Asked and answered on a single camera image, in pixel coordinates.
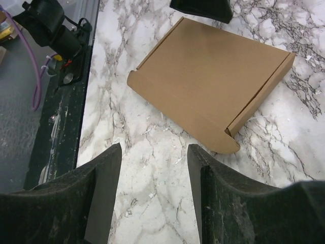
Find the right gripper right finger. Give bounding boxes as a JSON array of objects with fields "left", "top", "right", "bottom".
[{"left": 187, "top": 144, "right": 324, "bottom": 243}]

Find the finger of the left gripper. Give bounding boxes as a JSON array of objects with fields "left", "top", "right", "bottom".
[{"left": 170, "top": 0, "right": 233, "bottom": 24}]

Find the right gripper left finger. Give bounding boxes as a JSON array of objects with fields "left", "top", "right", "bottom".
[{"left": 1, "top": 143, "right": 122, "bottom": 243}]

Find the cardboard box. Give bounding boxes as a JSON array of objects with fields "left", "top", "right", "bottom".
[{"left": 127, "top": 18, "right": 296, "bottom": 154}]

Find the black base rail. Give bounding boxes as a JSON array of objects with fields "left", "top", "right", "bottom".
[{"left": 23, "top": 1, "right": 100, "bottom": 190}]

